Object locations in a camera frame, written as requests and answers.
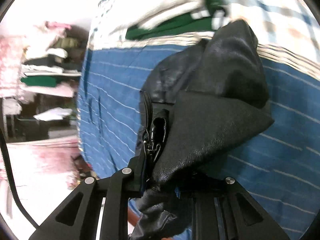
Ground black leather jacket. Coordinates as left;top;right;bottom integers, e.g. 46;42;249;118
131;19;273;239

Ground pink fabric cover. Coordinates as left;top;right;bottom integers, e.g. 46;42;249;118
0;135;83;196

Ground blue striped bed cover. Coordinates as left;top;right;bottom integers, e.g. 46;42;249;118
77;45;319;239

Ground white cloth on shelf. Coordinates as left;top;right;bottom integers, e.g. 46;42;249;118
34;107;73;121

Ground green folded garment white stripes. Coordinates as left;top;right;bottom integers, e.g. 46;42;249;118
125;0;227;40

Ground plaid checked bed sheet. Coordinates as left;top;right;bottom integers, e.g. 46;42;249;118
88;0;319;80

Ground white fluffy folded garment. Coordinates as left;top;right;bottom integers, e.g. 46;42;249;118
107;0;205;32

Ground black cable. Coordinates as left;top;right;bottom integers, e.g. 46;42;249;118
0;127;40;229

